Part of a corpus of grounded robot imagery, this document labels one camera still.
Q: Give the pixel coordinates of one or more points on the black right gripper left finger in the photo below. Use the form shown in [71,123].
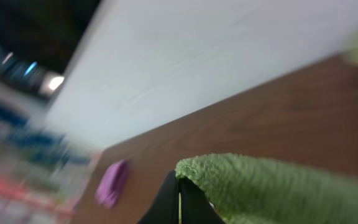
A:
[165,207]

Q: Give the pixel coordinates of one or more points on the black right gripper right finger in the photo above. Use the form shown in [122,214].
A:
[195,207]

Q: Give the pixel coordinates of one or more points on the green microfiber cloth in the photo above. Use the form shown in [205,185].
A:
[245,189]

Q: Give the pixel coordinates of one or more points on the folded purple cloth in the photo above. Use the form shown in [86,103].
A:
[111,185]

